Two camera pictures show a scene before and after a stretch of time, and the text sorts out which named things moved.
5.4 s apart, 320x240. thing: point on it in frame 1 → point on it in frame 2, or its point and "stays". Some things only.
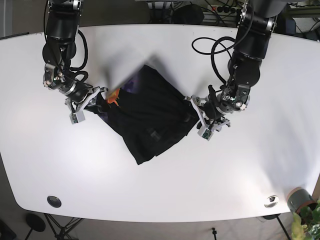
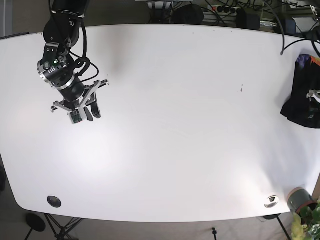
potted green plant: x=305 y=224 stays
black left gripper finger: x=101 y=102 → x=88 y=114
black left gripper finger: x=79 y=115 → x=95 y=110
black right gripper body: x=231 y=99 → x=315 y=94
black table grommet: x=54 y=201 stays
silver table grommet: x=271 y=201 stays
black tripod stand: x=61 y=232 stays
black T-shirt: x=152 y=114 → x=300 y=109
